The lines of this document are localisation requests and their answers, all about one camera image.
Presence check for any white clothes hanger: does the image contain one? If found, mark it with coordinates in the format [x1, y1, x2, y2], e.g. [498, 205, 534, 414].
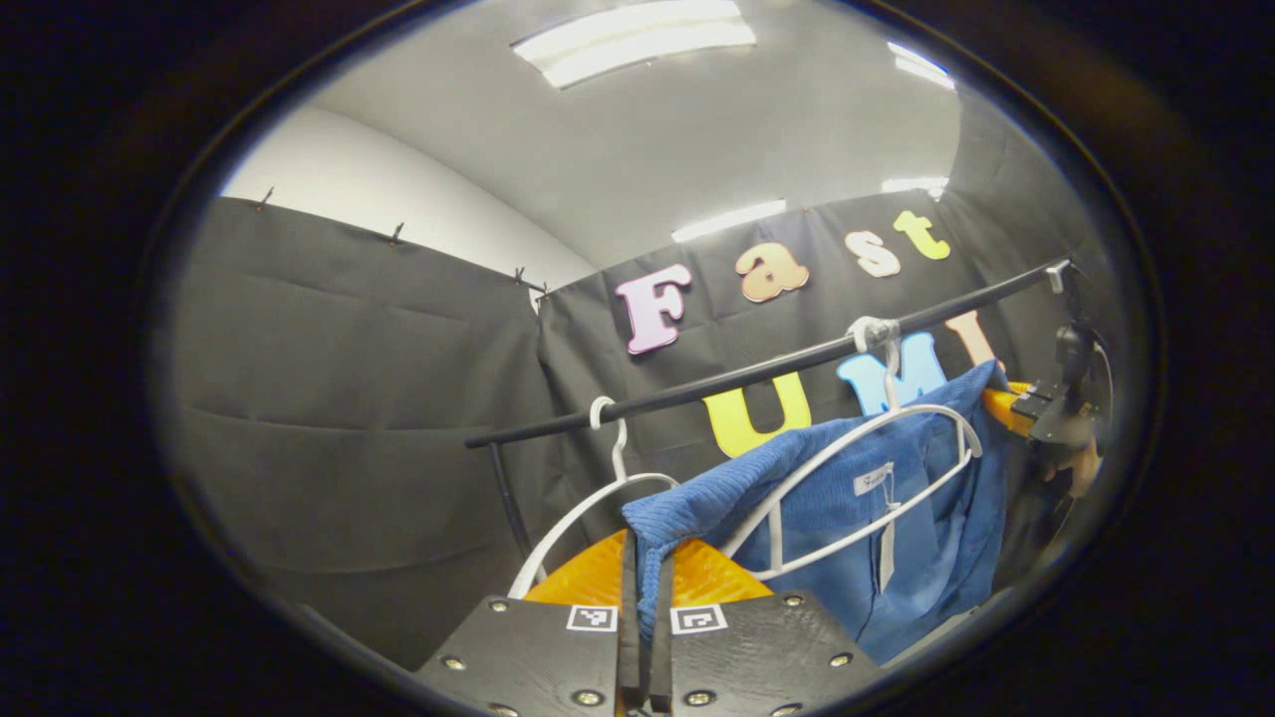
[508, 396, 680, 600]
[719, 317, 985, 583]

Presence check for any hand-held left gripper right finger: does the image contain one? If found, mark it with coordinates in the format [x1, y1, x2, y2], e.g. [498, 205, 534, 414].
[647, 538, 884, 717]

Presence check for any long ceiling light panel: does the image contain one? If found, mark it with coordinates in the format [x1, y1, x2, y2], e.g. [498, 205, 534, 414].
[670, 199, 788, 243]

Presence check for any large ceiling light panel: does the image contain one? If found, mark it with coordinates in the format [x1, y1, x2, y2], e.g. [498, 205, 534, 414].
[510, 0, 758, 91]

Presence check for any blue corduroy jacket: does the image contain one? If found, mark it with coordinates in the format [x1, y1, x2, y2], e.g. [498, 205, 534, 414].
[623, 360, 1012, 666]

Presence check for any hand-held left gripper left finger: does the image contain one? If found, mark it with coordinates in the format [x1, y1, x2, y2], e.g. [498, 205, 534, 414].
[413, 530, 644, 717]

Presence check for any black clothes rack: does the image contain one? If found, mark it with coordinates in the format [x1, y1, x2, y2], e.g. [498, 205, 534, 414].
[464, 257, 1075, 561]

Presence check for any black backdrop cloth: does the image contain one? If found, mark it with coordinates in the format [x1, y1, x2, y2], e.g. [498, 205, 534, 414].
[154, 95, 1137, 673]

